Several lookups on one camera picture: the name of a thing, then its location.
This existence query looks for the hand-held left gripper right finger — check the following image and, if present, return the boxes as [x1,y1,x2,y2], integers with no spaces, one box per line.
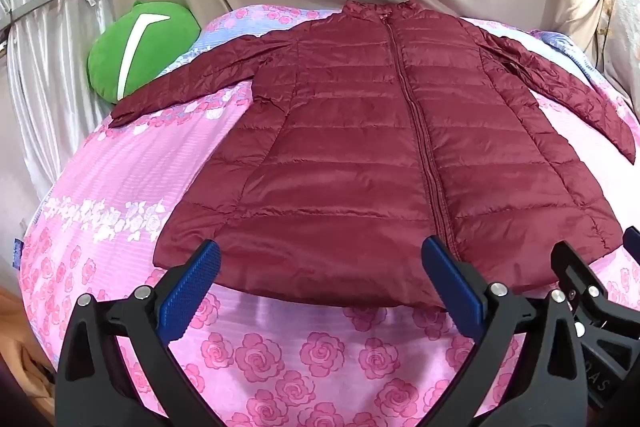
[421,235,624,427]

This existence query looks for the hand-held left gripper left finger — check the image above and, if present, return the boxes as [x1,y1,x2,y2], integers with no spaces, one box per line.
[54,239,223,427]

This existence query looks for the maroon puffer jacket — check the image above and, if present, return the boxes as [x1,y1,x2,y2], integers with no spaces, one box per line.
[109,0,637,309]

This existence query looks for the white satin curtain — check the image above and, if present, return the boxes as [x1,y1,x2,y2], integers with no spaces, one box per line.
[0,0,117,188]

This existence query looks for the pink floral bed sheet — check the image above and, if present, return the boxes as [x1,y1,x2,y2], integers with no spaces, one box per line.
[14,4,640,427]

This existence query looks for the green round pillow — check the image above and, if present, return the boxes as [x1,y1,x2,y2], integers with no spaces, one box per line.
[87,0,202,103]

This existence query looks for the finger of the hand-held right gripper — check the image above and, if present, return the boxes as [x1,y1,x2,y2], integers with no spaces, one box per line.
[550,240,640,324]
[622,226,640,259]

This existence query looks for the pale floral curtain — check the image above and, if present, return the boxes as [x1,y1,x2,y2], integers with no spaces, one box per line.
[592,0,640,80]

